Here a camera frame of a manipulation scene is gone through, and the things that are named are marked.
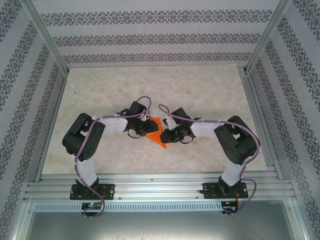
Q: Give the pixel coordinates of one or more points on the orange paper sheet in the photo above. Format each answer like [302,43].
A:
[156,140]

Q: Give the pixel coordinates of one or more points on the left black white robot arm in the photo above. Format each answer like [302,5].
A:
[82,140]

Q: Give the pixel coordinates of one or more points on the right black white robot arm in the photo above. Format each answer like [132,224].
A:
[237,147]

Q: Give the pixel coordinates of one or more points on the grey metal sheet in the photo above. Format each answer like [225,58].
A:
[160,227]

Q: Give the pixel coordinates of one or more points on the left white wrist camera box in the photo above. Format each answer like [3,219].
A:
[145,118]

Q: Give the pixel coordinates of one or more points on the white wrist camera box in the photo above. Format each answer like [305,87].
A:
[145,118]
[171,123]

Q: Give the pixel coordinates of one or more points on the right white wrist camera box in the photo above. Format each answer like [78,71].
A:
[171,123]

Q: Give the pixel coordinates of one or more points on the wide aluminium base rail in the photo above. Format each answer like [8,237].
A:
[160,186]

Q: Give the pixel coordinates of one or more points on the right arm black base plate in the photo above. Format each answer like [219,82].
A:
[211,190]

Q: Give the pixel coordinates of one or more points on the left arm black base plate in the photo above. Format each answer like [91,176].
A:
[108,191]

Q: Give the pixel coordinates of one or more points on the aluminium side rail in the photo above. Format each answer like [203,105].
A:
[249,95]
[60,96]

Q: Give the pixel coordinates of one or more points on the aluminium frame post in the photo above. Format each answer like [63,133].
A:
[267,35]
[45,35]

